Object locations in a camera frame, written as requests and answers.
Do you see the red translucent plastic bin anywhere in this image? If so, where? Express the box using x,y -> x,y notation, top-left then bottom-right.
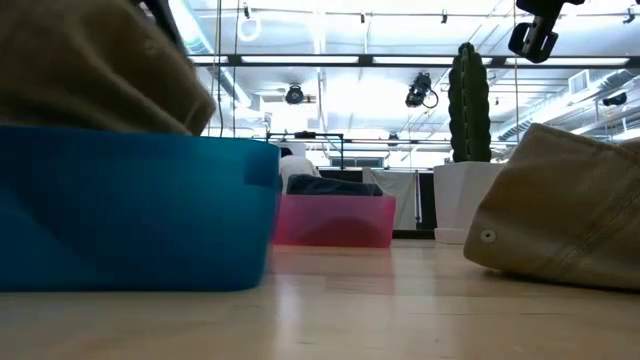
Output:
272,193 -> 397,249

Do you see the black ceiling spotlight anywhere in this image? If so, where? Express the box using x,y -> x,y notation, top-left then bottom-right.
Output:
404,71 -> 440,110
601,91 -> 629,108
284,83 -> 306,106

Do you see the blue translucent plastic bin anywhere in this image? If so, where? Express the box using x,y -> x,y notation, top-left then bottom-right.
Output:
0,124 -> 281,293

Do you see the dark blue denim cap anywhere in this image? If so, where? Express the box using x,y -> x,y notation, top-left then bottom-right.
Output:
285,173 -> 385,198

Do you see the white air vent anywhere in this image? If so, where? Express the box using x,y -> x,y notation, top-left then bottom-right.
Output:
569,69 -> 591,96

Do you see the beige cotton cap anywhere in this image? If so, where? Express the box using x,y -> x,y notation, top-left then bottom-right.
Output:
0,0 -> 217,137
462,122 -> 640,292

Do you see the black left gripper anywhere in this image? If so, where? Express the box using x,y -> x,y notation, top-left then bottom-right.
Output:
141,0 -> 189,52

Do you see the person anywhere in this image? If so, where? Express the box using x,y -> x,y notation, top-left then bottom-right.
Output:
278,146 -> 322,194

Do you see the white hanging ring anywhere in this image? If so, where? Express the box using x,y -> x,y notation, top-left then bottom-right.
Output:
236,12 -> 263,43

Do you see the grey hanging cloth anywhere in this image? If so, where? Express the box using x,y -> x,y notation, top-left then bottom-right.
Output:
362,167 -> 419,231

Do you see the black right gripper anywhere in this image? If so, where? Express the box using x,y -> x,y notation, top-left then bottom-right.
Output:
508,0 -> 586,64

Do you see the black partition panel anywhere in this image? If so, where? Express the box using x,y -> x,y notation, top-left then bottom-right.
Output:
318,168 -> 436,240

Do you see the white plant pot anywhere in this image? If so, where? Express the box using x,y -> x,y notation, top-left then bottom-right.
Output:
432,160 -> 506,246

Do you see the black metal rack frame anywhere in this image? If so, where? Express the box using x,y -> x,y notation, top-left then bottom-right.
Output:
266,131 -> 346,171

